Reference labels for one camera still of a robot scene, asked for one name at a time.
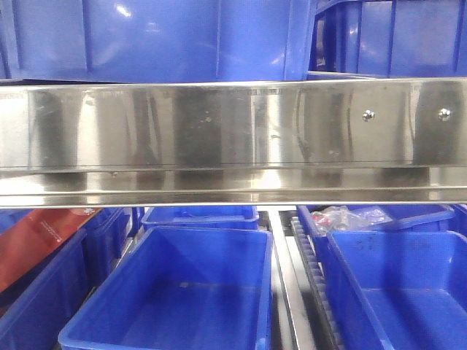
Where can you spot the blue bin rear right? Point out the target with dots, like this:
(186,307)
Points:
(414,217)

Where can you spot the large blue crate upper left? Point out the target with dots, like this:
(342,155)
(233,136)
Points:
(156,41)

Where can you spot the blue bin lower right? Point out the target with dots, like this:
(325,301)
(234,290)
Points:
(403,290)

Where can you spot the clear plastic bag with parts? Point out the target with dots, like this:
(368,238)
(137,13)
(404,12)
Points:
(344,218)

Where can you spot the right rail bolt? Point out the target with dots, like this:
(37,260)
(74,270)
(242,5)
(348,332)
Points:
(444,114)

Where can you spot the rail bolt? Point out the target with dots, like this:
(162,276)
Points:
(444,114)
(368,115)

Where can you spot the blue bin lower centre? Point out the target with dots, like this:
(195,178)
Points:
(182,288)

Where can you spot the blue bin rear centre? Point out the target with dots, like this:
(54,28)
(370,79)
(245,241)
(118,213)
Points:
(234,217)

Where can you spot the blue bin lower left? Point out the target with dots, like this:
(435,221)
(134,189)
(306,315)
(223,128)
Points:
(39,305)

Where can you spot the blue bin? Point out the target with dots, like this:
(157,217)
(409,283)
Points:
(234,217)
(39,305)
(182,288)
(414,217)
(403,290)

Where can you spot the left rail bolt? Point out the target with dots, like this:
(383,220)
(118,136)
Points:
(368,115)

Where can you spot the roller conveyor track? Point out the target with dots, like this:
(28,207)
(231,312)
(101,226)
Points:
(301,315)

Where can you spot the stainless steel shelf rail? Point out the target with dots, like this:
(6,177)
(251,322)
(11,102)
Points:
(75,145)

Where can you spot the red cardboard package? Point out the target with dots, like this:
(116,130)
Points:
(36,236)

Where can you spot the blue ribbed crate upper right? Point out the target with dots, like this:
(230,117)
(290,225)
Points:
(390,38)

